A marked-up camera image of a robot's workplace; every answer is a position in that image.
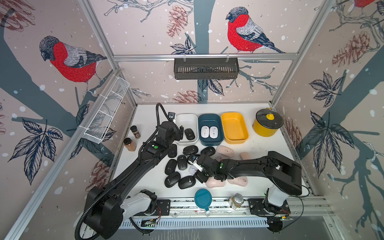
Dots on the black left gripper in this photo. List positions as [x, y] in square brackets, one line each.
[179, 133]

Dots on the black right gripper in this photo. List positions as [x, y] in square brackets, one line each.
[199, 175]

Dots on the white mouse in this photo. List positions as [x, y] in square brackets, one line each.
[193, 170]
[205, 132]
[214, 132]

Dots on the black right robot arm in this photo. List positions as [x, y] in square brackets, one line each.
[284, 173]

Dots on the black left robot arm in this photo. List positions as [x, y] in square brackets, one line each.
[107, 207]

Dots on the white storage box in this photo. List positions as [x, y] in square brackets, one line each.
[187, 121]

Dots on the teal storage box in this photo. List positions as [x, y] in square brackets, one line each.
[211, 120]

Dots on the yellow storage box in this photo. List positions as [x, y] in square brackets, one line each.
[234, 127]

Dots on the pink mouse bottom left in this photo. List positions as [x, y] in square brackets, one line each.
[213, 183]

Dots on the pink mouse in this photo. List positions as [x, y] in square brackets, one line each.
[245, 156]
[240, 181]
[213, 183]
[226, 151]

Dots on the pink mouse top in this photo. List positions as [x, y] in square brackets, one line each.
[226, 151]

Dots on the black mouse centre small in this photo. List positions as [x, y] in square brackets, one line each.
[182, 162]

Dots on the teal round lid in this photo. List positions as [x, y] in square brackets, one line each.
[203, 200]

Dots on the pink mouse bottom right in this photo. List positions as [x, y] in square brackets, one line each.
[240, 181]

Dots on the pink mouse far right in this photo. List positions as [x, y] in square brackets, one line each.
[245, 156]

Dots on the glass jar silver lid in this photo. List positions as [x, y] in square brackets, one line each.
[236, 201]

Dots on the spice jar dark lid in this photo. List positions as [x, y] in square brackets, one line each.
[135, 132]

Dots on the spice jar brown contents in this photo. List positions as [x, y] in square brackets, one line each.
[130, 144]

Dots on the yellow pot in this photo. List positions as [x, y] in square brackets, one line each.
[261, 131]

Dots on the glass lid yellow knob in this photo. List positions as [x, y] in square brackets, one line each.
[269, 119]

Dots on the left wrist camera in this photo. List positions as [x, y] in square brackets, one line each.
[171, 115]

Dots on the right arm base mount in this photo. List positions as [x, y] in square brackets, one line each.
[260, 207]

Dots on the black hanging wire basket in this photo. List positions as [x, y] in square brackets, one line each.
[206, 68]

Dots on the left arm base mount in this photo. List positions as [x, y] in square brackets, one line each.
[163, 207]

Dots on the white wire mesh shelf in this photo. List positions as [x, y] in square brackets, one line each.
[97, 130]

